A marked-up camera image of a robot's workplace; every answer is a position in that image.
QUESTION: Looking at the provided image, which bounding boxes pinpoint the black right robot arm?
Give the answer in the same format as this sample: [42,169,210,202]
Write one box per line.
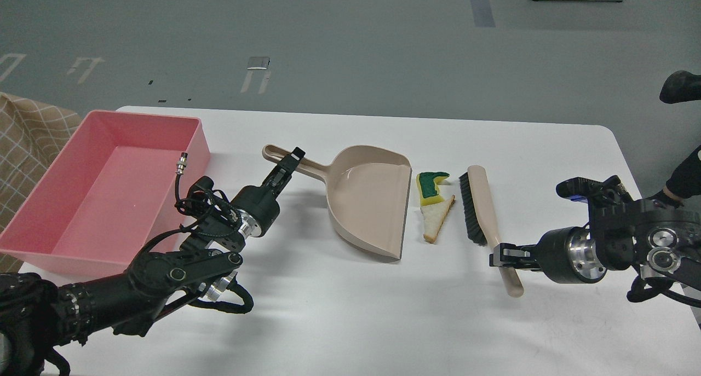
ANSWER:
[489,176,699,307]

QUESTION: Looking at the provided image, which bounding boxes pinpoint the triangular toast slice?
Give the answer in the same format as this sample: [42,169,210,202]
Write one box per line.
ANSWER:
[420,195,455,244]

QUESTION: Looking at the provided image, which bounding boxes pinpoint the black object at right edge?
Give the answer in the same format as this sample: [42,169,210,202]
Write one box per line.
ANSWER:
[659,70,700,105]

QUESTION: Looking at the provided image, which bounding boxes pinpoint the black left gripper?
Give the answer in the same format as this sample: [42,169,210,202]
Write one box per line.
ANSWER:
[231,147,306,238]

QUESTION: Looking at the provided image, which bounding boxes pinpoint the yellow green sponge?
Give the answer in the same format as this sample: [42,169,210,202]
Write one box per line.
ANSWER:
[416,171,449,207]

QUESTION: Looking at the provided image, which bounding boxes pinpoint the beige brush black bristles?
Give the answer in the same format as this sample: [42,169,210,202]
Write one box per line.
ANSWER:
[459,165,525,298]

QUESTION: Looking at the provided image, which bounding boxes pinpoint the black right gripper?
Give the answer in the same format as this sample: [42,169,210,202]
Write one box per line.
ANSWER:
[489,227,607,284]

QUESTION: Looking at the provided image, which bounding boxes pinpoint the beige plastic dustpan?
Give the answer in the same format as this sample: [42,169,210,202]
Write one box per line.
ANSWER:
[296,146,412,261]

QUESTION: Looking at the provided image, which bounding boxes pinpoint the pink plastic bin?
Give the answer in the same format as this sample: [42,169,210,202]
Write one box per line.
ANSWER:
[1,110,210,278]

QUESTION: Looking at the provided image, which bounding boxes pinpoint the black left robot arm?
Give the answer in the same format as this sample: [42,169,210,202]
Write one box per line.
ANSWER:
[2,148,305,375]

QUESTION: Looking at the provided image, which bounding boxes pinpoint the brown checkered cloth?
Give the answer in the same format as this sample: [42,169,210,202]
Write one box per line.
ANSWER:
[0,91,83,273]

